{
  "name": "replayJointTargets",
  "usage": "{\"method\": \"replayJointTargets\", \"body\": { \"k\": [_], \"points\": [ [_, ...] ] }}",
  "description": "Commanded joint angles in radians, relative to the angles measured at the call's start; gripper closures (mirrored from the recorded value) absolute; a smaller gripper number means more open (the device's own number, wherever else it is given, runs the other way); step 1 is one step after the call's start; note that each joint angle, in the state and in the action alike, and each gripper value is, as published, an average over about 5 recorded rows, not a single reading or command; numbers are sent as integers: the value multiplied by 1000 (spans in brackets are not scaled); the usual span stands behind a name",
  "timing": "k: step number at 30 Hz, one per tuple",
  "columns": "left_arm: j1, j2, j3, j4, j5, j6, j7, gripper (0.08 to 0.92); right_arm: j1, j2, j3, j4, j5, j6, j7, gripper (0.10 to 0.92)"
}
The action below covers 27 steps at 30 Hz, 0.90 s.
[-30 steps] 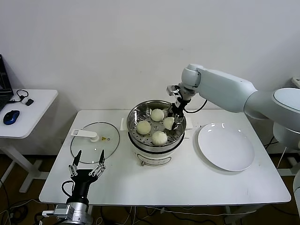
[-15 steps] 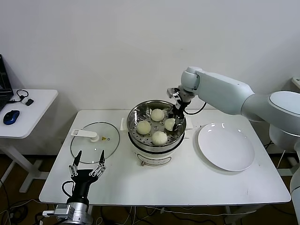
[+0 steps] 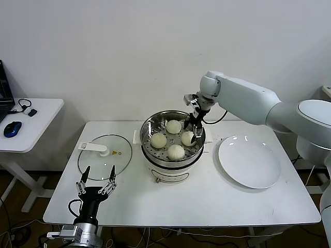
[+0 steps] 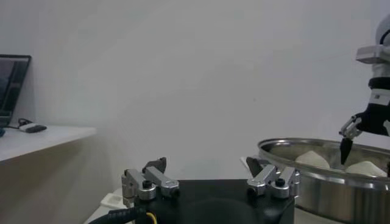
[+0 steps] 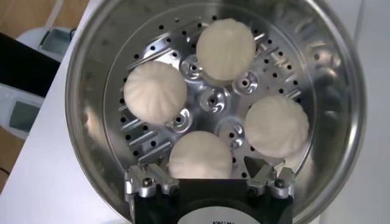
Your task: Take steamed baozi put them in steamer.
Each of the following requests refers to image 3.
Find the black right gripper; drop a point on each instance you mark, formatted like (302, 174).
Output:
(198, 118)

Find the white electric cooking pot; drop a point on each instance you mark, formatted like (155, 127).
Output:
(168, 175)

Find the white steamed baozi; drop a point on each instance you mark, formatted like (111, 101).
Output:
(173, 127)
(158, 140)
(175, 152)
(186, 138)

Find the white table leg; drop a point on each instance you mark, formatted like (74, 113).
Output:
(254, 237)

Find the blue and black mouse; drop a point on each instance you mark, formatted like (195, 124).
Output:
(12, 129)

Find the stainless steel steamer basket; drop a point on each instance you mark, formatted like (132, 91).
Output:
(192, 153)

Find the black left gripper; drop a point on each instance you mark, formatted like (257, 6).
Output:
(90, 201)

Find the black laptop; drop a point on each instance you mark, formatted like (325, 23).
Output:
(3, 87)

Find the white side table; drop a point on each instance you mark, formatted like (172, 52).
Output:
(38, 129)

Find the white round plate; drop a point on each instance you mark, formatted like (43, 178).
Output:
(248, 162)

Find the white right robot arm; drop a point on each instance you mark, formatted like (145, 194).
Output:
(258, 100)

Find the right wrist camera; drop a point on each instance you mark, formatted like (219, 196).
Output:
(190, 99)

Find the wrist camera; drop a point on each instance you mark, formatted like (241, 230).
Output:
(190, 99)
(53, 235)

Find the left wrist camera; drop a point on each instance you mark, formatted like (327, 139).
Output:
(53, 235)

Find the small black device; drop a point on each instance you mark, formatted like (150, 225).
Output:
(32, 113)

